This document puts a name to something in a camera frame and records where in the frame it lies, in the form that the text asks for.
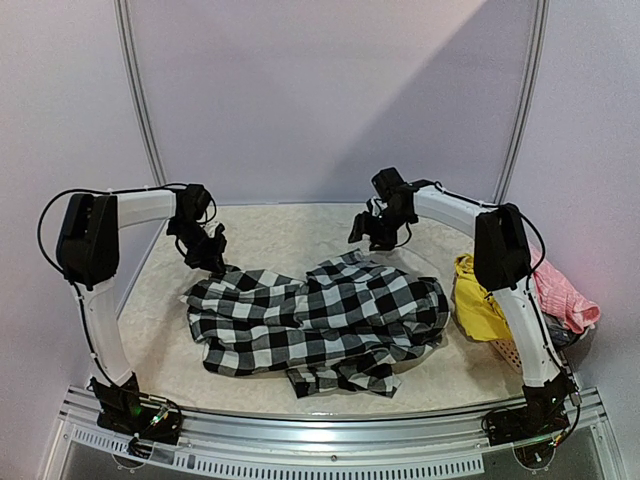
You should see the yellow garment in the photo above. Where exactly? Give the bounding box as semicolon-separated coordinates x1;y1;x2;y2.
453;254;513;342

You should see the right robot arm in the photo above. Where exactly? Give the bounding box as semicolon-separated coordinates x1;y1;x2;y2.
349;167;578;436

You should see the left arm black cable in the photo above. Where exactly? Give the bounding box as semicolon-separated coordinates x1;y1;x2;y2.
35;182;221;281

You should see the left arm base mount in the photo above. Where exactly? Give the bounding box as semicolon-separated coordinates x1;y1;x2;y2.
90;373;184;445

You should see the pink laundry basket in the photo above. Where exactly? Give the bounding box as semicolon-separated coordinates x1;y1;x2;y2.
490;339;523;374

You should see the left corner wall post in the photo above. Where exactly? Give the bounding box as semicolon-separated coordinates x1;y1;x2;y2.
114;0;167;185

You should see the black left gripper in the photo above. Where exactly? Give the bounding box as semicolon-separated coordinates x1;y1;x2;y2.
168;219;227;273

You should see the navy blue garment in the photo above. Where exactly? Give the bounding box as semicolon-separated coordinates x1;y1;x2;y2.
543;313;581;351

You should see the pink garment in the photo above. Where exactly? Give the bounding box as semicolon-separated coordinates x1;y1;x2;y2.
529;244;601;334

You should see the black white checkered shirt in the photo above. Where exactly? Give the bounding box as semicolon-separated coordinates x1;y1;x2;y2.
182;250;450;398

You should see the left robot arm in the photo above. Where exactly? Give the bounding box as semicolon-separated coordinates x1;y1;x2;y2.
45;184;227;392

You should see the corner wall post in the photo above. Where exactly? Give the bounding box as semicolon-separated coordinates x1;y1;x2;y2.
114;0;167;185
493;0;549;203

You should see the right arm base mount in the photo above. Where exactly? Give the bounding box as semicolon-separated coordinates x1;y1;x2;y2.
481;383;581;448

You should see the right corner wall post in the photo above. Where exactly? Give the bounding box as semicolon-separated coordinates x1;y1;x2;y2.
493;0;549;203

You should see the aluminium front rail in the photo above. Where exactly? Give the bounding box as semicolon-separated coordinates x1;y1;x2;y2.
46;391;621;479

